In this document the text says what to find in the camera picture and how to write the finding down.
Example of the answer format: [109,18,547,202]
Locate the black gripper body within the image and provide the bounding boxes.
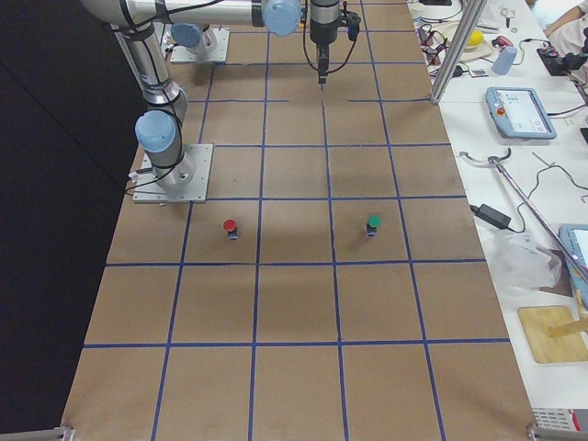
[310,0,343,62]

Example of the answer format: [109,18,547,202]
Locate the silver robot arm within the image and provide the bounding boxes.
[171,23,217,54]
[83,1,361,202]

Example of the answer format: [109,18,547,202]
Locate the red push button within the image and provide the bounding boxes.
[222,219,239,240]

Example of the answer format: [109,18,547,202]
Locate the beige tray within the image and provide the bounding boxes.
[430,22,493,62]

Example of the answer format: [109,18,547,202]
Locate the yellow lemon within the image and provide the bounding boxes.
[467,30,484,48]

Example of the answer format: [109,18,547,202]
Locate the light blue plastic cup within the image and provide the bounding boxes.
[491,46,518,76]

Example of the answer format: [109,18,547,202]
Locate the metal reacher stick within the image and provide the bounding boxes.
[458,148,587,282]

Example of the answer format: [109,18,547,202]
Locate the blue teach pendant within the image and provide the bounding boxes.
[485,87,557,140]

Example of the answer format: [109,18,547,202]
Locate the black power adapter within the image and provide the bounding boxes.
[475,204,511,230]

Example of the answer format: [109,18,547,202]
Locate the clear plastic bag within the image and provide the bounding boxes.
[489,232,562,288]

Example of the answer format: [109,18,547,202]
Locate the wooden cutting board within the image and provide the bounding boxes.
[517,305,587,364]

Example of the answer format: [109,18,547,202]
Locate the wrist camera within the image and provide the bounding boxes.
[345,11,361,42]

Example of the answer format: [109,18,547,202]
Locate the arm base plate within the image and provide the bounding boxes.
[132,144,213,203]
[170,28,230,64]

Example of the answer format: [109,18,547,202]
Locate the aluminium frame post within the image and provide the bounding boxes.
[430,0,487,105]

